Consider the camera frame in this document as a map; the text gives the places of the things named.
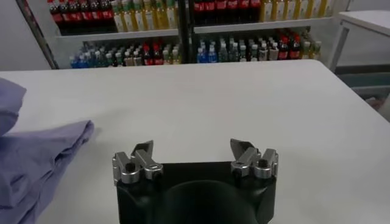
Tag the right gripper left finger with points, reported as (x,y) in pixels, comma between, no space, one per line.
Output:
(134,167)

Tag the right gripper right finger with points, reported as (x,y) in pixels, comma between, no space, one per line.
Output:
(256,162)

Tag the purple cartoon print t-shirt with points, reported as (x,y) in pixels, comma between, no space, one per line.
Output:
(30,170)

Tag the small dark tea bottle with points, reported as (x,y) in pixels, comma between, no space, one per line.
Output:
(109,59)
(118,58)
(242,54)
(128,59)
(137,59)
(253,54)
(263,53)
(273,52)

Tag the red cap cola bottle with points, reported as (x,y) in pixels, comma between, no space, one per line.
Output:
(232,4)
(283,51)
(147,58)
(64,16)
(83,14)
(210,5)
(94,14)
(54,16)
(243,3)
(295,51)
(199,6)
(221,5)
(254,3)
(158,57)
(106,13)
(74,15)

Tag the green water bottle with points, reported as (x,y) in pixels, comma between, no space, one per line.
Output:
(233,54)
(90,59)
(223,54)
(99,58)

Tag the blue drink bottle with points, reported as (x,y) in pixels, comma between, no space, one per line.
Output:
(74,61)
(212,55)
(201,56)
(81,60)

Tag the white cooler shelf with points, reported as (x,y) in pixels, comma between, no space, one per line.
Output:
(119,35)
(262,24)

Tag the white side table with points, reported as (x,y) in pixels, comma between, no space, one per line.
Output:
(365,21)

